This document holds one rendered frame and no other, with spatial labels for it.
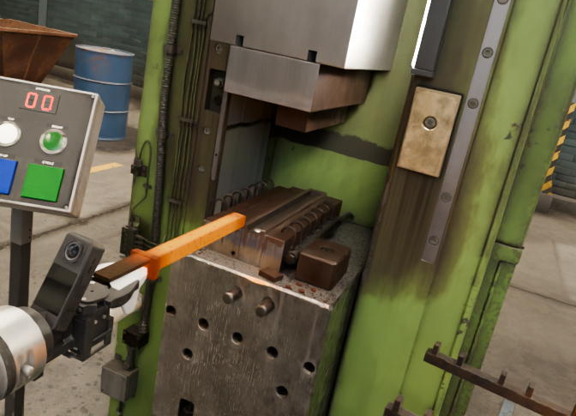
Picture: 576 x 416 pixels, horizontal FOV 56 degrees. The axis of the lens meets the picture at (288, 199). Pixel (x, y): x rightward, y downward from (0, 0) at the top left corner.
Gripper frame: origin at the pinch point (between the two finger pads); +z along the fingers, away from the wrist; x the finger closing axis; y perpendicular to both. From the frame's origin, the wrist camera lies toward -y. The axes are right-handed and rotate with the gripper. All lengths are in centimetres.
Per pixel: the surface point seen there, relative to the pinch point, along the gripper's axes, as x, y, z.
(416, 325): 37, 22, 55
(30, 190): -45, 7, 23
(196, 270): -9.1, 17.3, 34.7
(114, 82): -324, 54, 383
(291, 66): 1, -29, 42
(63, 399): -74, 107, 69
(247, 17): -10, -36, 42
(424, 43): 24, -38, 52
